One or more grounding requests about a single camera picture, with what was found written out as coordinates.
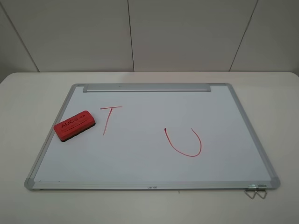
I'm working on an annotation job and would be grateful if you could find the red whiteboard eraser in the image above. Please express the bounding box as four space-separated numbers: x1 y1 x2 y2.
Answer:
54 111 96 142

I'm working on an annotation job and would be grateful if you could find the aluminium framed whiteboard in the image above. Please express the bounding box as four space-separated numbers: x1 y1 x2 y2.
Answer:
24 83 280 190

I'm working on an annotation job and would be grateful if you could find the left metal hanging clip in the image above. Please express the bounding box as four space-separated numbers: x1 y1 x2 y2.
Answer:
244 184 258 199

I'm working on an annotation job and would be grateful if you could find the metal hanging clip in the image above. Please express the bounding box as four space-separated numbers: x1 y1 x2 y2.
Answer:
244 184 258 199
255 185 268 199

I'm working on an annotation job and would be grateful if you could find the right metal hanging clip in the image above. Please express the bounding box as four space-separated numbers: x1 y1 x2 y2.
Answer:
255 185 268 199

